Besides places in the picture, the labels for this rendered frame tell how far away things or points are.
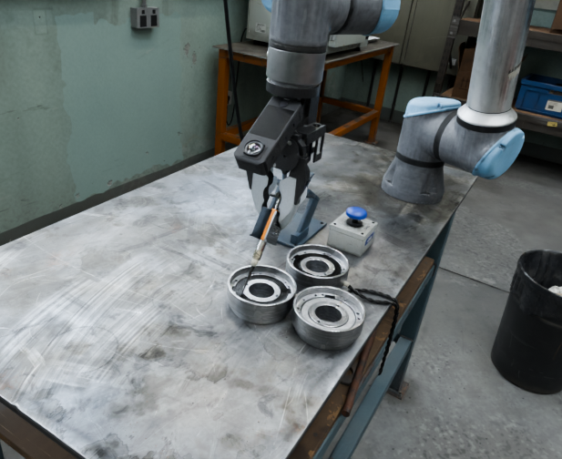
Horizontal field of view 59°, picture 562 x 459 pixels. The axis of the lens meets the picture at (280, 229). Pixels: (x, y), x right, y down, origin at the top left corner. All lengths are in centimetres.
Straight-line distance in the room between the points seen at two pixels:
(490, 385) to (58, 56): 215
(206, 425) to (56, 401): 18
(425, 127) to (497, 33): 25
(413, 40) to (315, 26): 392
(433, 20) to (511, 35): 349
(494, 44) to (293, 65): 49
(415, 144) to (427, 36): 337
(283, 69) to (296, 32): 5
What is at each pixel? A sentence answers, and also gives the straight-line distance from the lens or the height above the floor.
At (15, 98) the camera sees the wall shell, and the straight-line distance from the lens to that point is 231.
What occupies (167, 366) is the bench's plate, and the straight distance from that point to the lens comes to 68.
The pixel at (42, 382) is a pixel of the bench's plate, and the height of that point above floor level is 80.
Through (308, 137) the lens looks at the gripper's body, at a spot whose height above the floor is 106.
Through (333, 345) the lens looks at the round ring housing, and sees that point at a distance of 71.
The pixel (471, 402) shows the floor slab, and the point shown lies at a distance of 193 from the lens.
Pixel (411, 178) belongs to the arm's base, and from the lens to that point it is 120.
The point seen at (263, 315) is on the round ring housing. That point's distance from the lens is 73.
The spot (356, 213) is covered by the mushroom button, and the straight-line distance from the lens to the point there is 93.
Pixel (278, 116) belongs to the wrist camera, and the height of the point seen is 110.
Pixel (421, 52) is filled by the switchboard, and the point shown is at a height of 69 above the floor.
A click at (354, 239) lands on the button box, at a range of 93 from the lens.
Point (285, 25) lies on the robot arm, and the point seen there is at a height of 120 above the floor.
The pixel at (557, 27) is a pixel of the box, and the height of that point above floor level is 104.
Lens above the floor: 128
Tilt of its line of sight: 29 degrees down
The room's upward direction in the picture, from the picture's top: 7 degrees clockwise
